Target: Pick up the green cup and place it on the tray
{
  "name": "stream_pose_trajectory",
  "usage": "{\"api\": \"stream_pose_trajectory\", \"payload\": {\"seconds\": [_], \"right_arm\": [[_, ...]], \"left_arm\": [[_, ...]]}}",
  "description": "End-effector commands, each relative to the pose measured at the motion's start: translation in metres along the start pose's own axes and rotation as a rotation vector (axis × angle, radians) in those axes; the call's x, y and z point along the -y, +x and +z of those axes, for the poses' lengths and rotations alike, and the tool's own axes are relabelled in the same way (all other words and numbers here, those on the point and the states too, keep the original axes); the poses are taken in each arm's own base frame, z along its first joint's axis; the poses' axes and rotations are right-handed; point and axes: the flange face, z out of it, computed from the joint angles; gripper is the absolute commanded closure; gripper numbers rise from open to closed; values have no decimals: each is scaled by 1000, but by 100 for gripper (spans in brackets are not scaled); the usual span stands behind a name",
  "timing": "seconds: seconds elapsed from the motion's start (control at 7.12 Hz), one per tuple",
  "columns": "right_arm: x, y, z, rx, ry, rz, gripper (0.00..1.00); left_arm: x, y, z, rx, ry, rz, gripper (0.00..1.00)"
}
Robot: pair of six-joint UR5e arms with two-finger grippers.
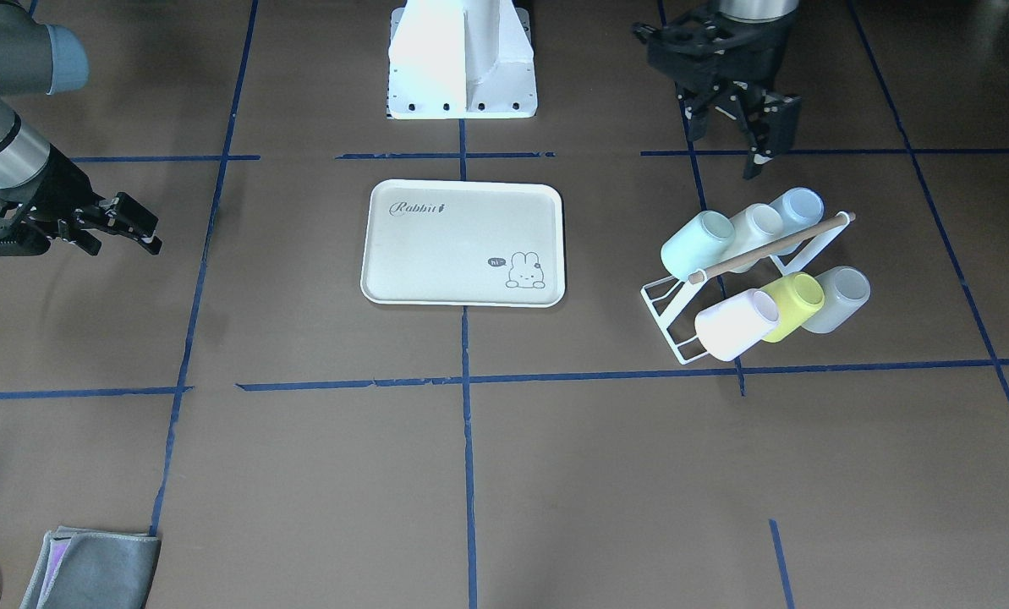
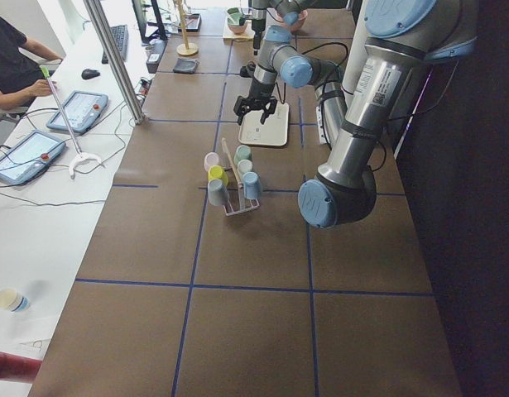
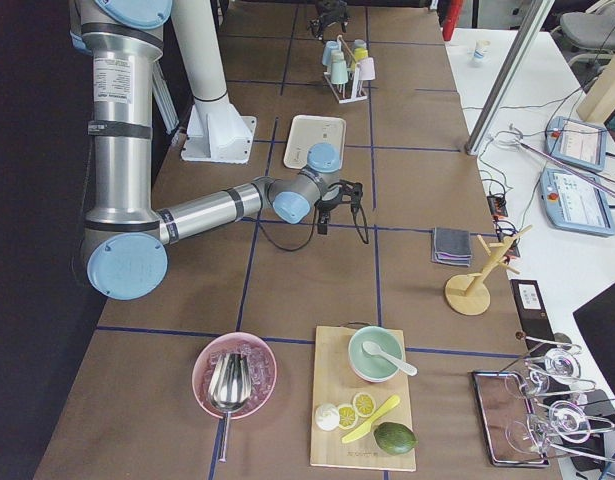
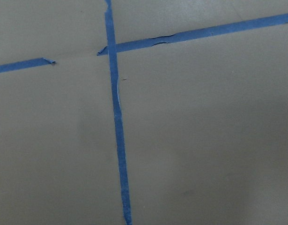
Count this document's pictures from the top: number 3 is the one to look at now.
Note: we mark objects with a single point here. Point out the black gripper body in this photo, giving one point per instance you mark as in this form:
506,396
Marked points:
326,206

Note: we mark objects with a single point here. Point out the green cup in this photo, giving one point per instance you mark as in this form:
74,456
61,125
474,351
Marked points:
339,72

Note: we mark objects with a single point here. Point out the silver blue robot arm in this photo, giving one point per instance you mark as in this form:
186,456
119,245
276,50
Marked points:
125,239

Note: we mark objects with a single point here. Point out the beige plastic tray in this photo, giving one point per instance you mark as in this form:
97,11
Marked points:
308,130

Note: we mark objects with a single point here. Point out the white cup rack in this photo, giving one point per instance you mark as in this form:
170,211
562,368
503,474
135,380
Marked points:
355,89

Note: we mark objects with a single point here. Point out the pink cup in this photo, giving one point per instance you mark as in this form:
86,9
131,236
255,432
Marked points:
366,69

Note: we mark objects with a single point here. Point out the yellow cup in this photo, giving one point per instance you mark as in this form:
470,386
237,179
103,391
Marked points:
359,54

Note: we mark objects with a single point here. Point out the blue cup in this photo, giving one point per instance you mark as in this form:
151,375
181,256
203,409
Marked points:
328,49

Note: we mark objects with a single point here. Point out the paper cup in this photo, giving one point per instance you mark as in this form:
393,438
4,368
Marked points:
480,52

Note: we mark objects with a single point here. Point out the metal tray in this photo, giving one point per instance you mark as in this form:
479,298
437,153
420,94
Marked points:
502,406

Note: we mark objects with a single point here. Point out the folded grey cloth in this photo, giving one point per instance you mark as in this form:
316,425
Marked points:
451,247

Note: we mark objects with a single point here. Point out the wooden mug tree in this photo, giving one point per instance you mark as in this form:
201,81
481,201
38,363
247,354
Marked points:
466,293

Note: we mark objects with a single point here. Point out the white plastic spoon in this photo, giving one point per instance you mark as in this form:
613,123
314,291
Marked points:
374,349

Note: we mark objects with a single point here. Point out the white reacher grabber stick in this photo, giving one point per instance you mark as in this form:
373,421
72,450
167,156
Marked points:
514,140

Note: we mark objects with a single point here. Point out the green bowl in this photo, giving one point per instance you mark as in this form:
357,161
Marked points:
369,367

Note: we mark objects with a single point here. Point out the bamboo cutting board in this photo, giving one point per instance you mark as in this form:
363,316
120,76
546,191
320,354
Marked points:
335,382

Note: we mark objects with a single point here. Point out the upper lemon slice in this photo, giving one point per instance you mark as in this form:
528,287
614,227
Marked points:
364,404

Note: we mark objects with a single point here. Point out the lemon slice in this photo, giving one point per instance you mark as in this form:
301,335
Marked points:
364,404
348,416

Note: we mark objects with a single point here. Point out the pink bowl with ice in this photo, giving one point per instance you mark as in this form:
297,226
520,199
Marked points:
262,367

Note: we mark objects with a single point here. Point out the yellow plastic knife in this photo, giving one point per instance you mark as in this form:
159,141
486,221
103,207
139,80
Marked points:
362,430

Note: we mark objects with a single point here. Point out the black box with label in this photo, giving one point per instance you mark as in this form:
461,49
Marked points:
531,311

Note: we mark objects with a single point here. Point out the lower teach pendant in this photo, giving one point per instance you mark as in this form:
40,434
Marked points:
572,203

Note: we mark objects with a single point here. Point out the teach pendant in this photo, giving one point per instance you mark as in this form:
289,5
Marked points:
577,143
572,203

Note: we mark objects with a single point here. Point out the lower lemon slice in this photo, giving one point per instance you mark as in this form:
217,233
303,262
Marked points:
348,416

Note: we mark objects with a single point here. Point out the metal ice scoop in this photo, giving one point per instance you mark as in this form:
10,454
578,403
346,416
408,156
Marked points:
229,390

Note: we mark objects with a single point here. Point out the upper teach pendant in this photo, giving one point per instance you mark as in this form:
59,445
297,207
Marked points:
577,143

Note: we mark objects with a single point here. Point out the green avocado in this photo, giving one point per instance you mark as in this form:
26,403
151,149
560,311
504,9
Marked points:
395,438

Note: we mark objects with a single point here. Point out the black monitor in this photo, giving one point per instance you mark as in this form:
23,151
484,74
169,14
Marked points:
596,323

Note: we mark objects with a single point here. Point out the office chair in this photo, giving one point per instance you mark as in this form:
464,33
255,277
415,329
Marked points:
591,33

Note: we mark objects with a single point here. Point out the wine glass rack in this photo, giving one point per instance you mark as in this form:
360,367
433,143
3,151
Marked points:
559,426

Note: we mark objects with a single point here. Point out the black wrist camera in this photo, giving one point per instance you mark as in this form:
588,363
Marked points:
323,221

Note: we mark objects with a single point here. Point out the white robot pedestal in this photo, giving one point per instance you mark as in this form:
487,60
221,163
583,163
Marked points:
216,131

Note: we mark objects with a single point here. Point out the aluminium frame post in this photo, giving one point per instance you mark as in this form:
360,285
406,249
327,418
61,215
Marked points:
520,47

